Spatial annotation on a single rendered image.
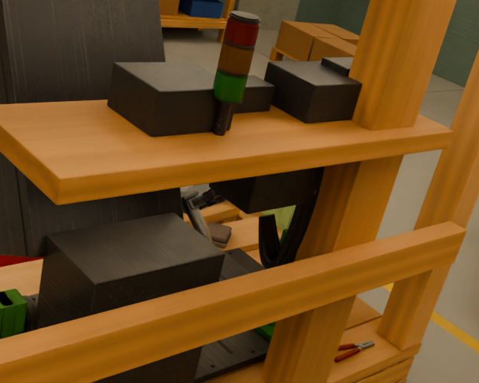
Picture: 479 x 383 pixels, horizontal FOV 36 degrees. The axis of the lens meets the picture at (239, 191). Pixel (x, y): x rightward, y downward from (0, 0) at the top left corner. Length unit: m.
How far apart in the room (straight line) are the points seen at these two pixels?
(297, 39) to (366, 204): 6.48
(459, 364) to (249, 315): 2.54
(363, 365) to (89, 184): 1.12
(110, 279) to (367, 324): 0.96
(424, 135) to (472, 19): 8.01
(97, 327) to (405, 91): 0.72
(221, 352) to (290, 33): 6.48
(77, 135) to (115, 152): 0.07
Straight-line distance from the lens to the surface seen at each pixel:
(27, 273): 1.94
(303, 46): 7.88
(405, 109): 1.49
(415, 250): 1.68
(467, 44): 9.51
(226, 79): 1.15
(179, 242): 1.48
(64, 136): 1.08
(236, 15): 1.14
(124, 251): 1.41
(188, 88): 1.14
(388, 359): 2.00
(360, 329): 2.06
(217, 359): 1.76
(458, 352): 3.90
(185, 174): 1.07
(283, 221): 2.64
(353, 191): 1.47
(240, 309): 1.32
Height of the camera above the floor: 1.95
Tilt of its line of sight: 24 degrees down
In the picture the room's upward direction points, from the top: 14 degrees clockwise
